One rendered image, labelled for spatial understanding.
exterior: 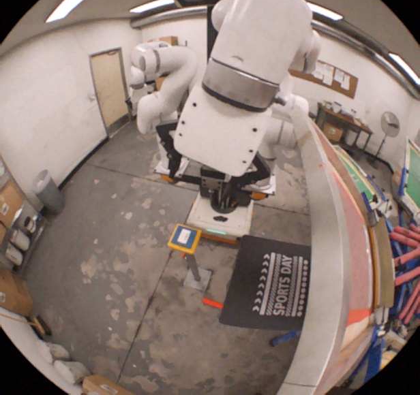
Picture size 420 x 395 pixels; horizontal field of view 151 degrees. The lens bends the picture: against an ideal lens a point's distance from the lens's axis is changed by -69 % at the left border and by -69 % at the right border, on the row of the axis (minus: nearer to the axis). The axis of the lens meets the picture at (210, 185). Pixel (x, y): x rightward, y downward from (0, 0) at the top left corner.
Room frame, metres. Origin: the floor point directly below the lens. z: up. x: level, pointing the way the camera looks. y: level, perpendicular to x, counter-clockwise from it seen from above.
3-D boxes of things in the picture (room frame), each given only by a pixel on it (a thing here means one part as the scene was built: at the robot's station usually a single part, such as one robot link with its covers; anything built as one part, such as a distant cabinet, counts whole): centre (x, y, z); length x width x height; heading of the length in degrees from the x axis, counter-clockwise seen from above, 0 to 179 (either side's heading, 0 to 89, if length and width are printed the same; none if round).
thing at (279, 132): (0.54, -0.24, 1.37); 0.13 x 0.10 x 0.16; 64
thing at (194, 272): (0.35, 0.12, 0.48); 0.22 x 0.22 x 0.96; 73
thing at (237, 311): (0.09, -0.33, 0.95); 0.48 x 0.44 x 0.01; 73
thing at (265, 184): (0.56, -0.24, 1.21); 0.16 x 0.13 x 0.15; 165
